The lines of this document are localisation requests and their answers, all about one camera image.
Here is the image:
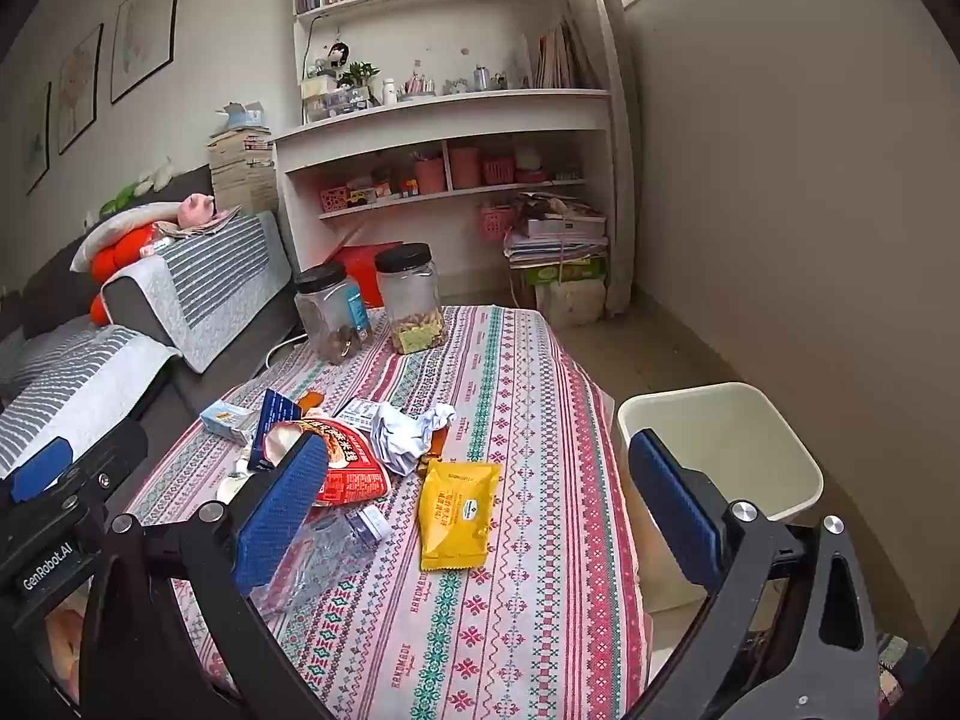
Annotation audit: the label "patterned tablecloth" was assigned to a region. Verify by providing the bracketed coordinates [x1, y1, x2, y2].
[124, 305, 647, 720]

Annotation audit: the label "white bookshelf unit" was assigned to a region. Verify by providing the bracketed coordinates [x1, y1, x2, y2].
[274, 0, 623, 278]

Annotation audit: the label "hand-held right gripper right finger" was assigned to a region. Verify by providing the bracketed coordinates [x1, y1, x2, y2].
[621, 427, 883, 720]

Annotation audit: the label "clear storage box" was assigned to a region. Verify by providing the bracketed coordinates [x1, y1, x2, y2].
[302, 86, 374, 123]

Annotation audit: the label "grey sofa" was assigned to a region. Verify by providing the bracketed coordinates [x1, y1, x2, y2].
[0, 165, 301, 481]

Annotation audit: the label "red cardboard box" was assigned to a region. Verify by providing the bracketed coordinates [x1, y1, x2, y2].
[330, 241, 406, 308]

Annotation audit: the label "green cardboard box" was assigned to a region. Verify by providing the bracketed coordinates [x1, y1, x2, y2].
[523, 256, 607, 286]

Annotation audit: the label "white trash bin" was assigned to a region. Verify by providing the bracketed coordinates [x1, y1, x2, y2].
[615, 382, 824, 612]

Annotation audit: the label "small white blue box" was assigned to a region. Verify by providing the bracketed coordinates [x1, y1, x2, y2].
[199, 400, 256, 445]

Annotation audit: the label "white sack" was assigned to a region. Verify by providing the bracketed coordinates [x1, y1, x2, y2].
[536, 279, 607, 329]

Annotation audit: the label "white plastic wrapper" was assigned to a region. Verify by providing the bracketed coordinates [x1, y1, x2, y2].
[214, 454, 253, 503]

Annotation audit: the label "large framed picture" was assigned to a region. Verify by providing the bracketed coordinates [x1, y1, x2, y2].
[111, 0, 184, 104]

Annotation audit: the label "striped armrest cover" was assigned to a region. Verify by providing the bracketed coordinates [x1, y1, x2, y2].
[101, 210, 293, 374]

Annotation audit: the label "white printed leaflet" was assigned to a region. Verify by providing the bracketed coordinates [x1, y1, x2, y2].
[334, 399, 383, 433]

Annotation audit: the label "crushed clear plastic bottle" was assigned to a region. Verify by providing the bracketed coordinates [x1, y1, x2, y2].
[249, 505, 391, 614]

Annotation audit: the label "folded newspaper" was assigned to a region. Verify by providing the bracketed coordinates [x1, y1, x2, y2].
[154, 204, 242, 242]

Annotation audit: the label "pink basket with handles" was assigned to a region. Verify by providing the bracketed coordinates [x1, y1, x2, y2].
[480, 204, 518, 242]

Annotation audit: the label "pink plush toy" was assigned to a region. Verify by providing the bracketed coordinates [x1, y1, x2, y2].
[176, 193, 218, 227]

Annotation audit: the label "person's left hand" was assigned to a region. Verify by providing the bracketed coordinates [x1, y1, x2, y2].
[45, 604, 82, 692]

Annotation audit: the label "red instant noodle cup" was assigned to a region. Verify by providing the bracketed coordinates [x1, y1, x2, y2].
[266, 416, 391, 509]

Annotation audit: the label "leaning thin books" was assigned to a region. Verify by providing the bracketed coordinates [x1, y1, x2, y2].
[534, 19, 601, 89]

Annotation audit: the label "striped seat cover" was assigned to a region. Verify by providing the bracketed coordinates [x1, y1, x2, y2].
[0, 326, 183, 477]

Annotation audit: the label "blue label plastic jar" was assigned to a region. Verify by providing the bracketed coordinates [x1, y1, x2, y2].
[294, 265, 374, 366]

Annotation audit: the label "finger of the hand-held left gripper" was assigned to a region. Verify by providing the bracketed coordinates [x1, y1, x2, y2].
[0, 436, 74, 505]
[64, 418, 149, 500]

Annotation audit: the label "pink pot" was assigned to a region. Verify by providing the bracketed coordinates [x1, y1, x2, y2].
[414, 154, 448, 195]

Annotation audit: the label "white paper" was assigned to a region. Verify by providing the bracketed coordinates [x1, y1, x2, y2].
[370, 401, 457, 477]

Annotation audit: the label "tall stack of books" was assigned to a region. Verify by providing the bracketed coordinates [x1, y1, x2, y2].
[208, 127, 278, 215]

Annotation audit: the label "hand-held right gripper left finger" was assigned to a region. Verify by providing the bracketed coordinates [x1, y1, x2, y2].
[79, 431, 335, 720]

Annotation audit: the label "small framed picture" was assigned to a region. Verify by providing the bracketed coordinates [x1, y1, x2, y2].
[26, 82, 52, 196]

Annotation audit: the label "plastic jar of peanuts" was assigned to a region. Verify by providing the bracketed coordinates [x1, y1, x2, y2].
[375, 243, 449, 356]

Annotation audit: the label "beige curtain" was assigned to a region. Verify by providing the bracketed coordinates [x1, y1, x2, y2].
[547, 0, 638, 316]

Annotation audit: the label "white pillow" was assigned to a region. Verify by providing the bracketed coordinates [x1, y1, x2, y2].
[70, 202, 181, 273]

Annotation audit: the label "yellow snack packet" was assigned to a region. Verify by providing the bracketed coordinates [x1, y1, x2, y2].
[418, 460, 502, 572]

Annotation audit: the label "green white plush toy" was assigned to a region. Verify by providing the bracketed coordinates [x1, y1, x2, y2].
[100, 157, 175, 217]

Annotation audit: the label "medium framed picture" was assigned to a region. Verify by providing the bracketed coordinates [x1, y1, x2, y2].
[58, 24, 104, 156]

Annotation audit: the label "dark blue carton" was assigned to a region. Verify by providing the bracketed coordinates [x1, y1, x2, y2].
[247, 388, 305, 473]

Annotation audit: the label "white cable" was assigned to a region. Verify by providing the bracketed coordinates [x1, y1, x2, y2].
[262, 334, 308, 376]

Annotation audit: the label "pile of papers and books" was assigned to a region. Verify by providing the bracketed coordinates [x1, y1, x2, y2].
[504, 193, 608, 265]

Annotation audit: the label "red orange cushion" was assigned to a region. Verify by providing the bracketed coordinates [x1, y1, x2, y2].
[90, 225, 162, 325]

